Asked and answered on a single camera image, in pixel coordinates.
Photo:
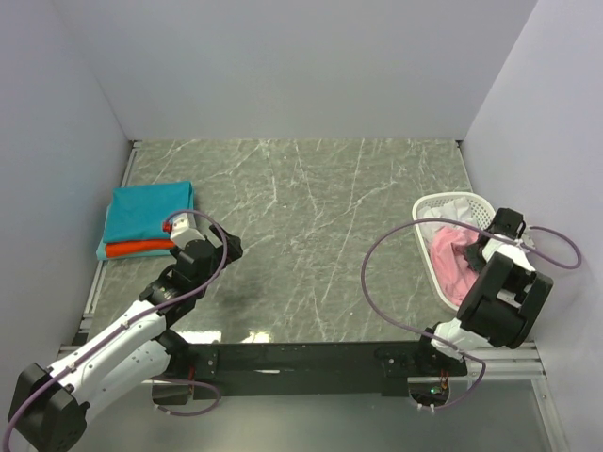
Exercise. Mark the orange folded t-shirt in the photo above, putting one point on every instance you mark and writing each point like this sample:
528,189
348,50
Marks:
127,248

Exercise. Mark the teal folded t-shirt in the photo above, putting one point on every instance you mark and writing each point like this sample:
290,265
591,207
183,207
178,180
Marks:
138,212

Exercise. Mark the white plastic basket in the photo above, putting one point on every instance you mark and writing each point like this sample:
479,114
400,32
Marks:
482,211

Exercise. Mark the white t-shirt in basket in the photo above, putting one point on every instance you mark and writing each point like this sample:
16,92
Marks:
458,209

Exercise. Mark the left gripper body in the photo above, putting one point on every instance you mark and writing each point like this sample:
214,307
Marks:
216,263

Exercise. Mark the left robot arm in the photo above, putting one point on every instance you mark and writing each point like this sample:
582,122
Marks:
52,406

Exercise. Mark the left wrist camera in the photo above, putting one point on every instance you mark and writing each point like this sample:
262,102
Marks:
182,230

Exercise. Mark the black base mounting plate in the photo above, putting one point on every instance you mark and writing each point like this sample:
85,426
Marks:
297,369

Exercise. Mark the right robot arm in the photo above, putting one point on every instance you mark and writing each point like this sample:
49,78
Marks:
497,291

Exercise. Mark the pink t-shirt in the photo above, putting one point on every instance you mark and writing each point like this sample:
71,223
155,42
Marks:
451,270

